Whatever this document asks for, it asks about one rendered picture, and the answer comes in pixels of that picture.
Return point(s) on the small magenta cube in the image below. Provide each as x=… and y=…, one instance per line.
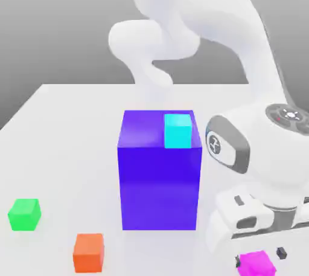
x=257, y=265

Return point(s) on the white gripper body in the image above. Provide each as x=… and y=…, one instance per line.
x=256, y=241

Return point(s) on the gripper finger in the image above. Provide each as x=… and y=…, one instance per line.
x=238, y=262
x=281, y=253

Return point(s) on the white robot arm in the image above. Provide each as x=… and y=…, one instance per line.
x=217, y=15

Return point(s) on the large purple box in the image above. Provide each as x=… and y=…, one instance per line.
x=159, y=184

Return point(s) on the small orange cube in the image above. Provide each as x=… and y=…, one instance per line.
x=88, y=254

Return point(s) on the small green cube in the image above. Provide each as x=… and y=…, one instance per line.
x=23, y=215

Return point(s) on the small cyan cube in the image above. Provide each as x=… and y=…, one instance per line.
x=177, y=133

